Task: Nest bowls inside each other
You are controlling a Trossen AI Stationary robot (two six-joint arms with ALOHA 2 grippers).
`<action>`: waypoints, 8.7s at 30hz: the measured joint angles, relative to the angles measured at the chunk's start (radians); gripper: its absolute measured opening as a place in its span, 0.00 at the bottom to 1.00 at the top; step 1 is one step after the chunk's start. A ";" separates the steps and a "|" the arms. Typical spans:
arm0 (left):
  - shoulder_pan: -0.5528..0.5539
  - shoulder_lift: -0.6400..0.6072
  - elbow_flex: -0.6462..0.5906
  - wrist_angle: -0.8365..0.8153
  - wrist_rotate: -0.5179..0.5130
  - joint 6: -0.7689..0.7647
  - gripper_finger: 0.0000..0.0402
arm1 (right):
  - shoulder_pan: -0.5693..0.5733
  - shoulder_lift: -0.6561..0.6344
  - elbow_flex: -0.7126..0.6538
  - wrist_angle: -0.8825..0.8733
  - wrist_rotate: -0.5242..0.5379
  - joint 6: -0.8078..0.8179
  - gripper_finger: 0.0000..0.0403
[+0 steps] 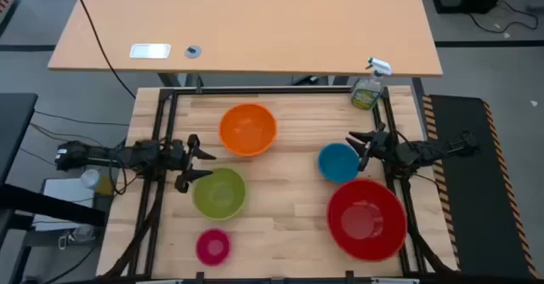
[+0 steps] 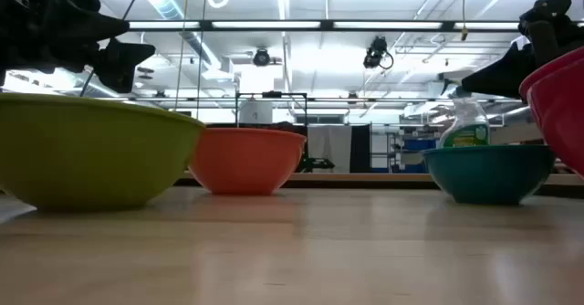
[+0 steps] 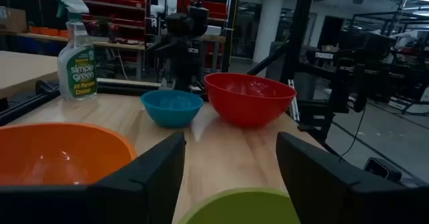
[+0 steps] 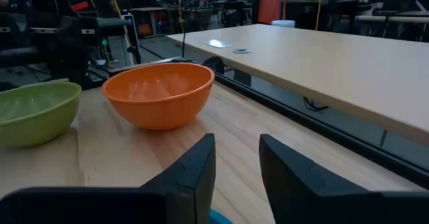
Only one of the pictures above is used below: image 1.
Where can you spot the light wood desk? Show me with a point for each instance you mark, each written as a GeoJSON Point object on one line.
{"type": "Point", "coordinates": [255, 20]}

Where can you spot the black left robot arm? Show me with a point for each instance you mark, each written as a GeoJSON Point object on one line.
{"type": "Point", "coordinates": [140, 156]}

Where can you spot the black mat with hazard stripes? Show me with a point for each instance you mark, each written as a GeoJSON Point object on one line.
{"type": "Point", "coordinates": [467, 182]}

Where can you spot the grey power adapter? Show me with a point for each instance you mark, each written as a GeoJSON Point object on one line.
{"type": "Point", "coordinates": [536, 8]}

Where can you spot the orange plastic bowl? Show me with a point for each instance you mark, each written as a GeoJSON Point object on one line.
{"type": "Point", "coordinates": [247, 128]}

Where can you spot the large red plastic bowl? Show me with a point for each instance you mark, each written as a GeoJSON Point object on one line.
{"type": "Point", "coordinates": [366, 220]}

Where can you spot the black side table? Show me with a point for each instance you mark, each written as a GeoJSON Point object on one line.
{"type": "Point", "coordinates": [13, 126]}

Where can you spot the clear plastic item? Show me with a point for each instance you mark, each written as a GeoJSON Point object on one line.
{"type": "Point", "coordinates": [83, 233]}

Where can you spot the grey desk leg frame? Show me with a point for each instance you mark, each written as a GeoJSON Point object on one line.
{"type": "Point", "coordinates": [170, 80]}

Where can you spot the small pink plastic bowl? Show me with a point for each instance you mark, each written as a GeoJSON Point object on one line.
{"type": "Point", "coordinates": [213, 247]}

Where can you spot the black table beam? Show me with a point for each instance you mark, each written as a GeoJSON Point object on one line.
{"type": "Point", "coordinates": [51, 205]}

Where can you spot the white flat box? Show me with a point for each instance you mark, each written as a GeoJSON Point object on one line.
{"type": "Point", "coordinates": [64, 190]}

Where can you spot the blue plastic bowl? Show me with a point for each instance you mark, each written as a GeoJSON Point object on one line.
{"type": "Point", "coordinates": [338, 163]}

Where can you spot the yellow container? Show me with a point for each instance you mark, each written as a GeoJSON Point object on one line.
{"type": "Point", "coordinates": [105, 187]}

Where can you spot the black desk foot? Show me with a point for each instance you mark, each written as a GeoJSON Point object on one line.
{"type": "Point", "coordinates": [310, 80]}

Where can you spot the spray bottle with white trigger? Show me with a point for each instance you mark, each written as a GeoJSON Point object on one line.
{"type": "Point", "coordinates": [365, 94]}

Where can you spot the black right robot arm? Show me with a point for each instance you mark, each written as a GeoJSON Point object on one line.
{"type": "Point", "coordinates": [421, 152]}

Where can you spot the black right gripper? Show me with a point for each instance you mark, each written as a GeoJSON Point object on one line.
{"type": "Point", "coordinates": [384, 145]}

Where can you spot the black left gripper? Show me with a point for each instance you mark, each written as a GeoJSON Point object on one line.
{"type": "Point", "coordinates": [178, 156]}

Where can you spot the silver rectangular desk plate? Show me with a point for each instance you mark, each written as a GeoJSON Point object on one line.
{"type": "Point", "coordinates": [149, 51]}

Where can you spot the green plastic bowl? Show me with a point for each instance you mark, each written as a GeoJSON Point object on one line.
{"type": "Point", "coordinates": [219, 194]}

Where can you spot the white plastic cup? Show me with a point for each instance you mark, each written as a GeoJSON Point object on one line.
{"type": "Point", "coordinates": [90, 177]}

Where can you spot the silver carabiner clip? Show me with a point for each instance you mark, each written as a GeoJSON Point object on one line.
{"type": "Point", "coordinates": [63, 242]}

